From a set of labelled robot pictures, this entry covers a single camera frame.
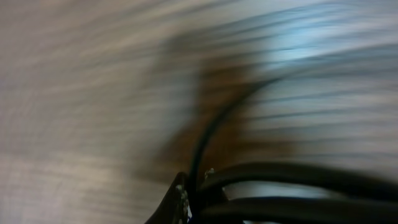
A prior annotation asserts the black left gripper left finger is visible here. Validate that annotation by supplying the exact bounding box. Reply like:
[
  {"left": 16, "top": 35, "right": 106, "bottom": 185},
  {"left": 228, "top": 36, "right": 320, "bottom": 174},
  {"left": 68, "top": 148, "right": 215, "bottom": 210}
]
[{"left": 145, "top": 172, "right": 189, "bottom": 224}]

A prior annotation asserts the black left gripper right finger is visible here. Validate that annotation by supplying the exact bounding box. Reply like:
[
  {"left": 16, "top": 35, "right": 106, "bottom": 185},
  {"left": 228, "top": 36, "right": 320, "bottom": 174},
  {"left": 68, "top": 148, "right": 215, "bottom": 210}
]
[{"left": 198, "top": 169, "right": 230, "bottom": 224}]

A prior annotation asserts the black barrel plug cable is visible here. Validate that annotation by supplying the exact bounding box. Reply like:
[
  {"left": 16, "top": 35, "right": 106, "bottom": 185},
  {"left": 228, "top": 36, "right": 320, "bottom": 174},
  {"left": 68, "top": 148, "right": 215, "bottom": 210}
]
[{"left": 186, "top": 74, "right": 287, "bottom": 224}]

